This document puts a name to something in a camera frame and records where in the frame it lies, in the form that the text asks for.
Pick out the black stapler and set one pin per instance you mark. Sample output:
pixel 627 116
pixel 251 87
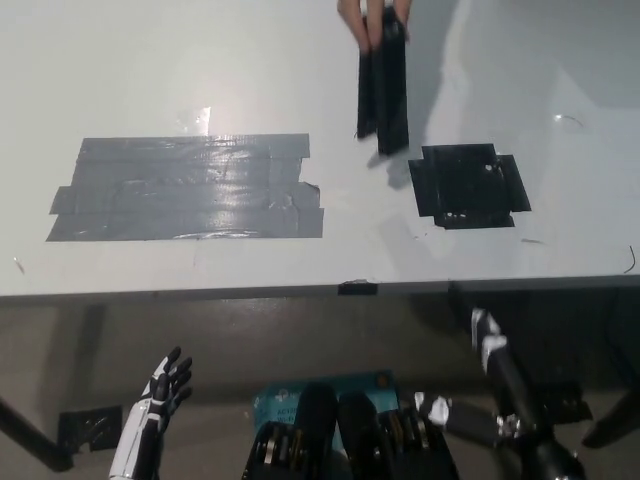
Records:
pixel 387 100

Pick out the person's bare hand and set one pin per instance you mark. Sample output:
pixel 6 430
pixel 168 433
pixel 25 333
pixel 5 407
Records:
pixel 356 15

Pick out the grey duct tape patch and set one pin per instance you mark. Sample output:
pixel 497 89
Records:
pixel 190 187

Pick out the clear tape piece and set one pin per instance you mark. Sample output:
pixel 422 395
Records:
pixel 196 119

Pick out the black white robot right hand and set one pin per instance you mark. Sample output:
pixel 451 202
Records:
pixel 520 400

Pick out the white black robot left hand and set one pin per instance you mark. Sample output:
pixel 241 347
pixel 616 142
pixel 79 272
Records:
pixel 150 405

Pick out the black table leg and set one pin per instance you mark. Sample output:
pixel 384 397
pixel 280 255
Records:
pixel 30 435
pixel 617 420

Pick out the black floor tape patch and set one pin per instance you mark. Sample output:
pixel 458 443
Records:
pixel 565 402
pixel 90 426

